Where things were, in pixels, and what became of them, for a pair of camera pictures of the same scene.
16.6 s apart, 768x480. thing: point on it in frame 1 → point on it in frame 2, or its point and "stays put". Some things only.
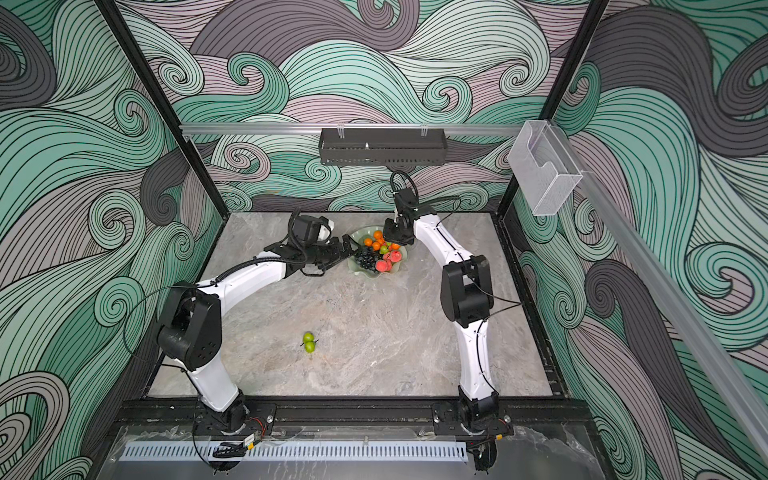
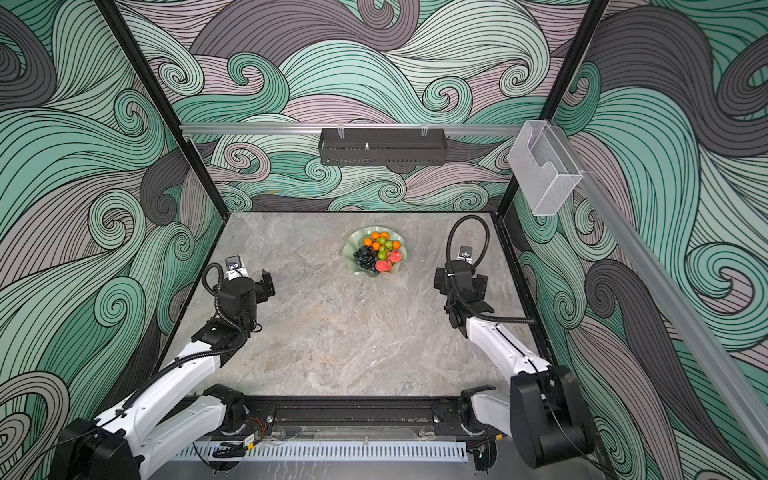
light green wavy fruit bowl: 358,238 stays put
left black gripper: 337,254 → 261,294
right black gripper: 388,233 → 442,281
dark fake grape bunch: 367,258 stays put
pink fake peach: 383,265 stays put
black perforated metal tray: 382,146 stays put
